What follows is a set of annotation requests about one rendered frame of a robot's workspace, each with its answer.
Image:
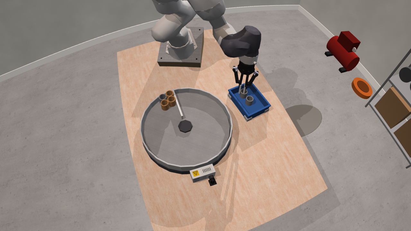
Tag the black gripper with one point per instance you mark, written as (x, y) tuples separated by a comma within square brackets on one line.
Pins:
[(247, 70)]

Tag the blue plastic crate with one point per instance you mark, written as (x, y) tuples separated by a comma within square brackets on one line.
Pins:
[(260, 104)]

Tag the grey round turning table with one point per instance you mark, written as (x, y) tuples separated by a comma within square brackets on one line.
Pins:
[(189, 138)]

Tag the bronze bushing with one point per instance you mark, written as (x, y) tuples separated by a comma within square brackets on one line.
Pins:
[(169, 93), (172, 101), (164, 105)]

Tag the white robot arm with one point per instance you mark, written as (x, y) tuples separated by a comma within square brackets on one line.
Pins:
[(180, 41)]

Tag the grey metal bushing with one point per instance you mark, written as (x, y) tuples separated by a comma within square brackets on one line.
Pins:
[(249, 100), (162, 97), (243, 95)]

